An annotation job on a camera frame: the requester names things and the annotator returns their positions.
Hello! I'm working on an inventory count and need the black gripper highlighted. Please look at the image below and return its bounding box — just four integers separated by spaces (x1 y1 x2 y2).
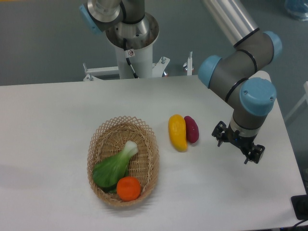
212 121 265 164

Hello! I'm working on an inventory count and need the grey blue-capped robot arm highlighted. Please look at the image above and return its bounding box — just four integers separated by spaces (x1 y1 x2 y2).
79 0 282 163

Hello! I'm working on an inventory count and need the woven wicker basket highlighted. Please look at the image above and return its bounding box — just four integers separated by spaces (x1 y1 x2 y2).
87 116 159 207

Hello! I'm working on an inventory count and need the purple sweet potato toy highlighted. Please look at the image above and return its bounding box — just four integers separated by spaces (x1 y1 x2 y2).
184 116 199 143

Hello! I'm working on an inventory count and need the yellow mango toy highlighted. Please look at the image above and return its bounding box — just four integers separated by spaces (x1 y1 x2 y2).
168 114 188 152

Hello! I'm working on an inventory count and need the black device at table edge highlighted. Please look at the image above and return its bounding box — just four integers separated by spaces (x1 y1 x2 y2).
291 195 308 220

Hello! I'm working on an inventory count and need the orange fruit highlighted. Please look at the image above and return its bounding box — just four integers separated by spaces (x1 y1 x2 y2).
116 176 141 202

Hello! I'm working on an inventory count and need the green bok choy toy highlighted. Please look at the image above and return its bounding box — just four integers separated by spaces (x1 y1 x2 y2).
92 141 139 192

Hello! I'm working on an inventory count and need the blue object top right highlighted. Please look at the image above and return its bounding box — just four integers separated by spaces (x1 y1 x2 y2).
284 0 308 21

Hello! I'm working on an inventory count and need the white furniture frame right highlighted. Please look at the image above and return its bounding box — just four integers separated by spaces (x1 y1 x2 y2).
284 81 308 126

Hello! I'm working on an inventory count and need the black cable on pedestal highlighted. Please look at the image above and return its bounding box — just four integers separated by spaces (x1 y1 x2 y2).
123 38 139 79

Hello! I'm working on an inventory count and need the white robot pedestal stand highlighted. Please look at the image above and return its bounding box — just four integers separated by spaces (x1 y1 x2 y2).
82 12 194 81

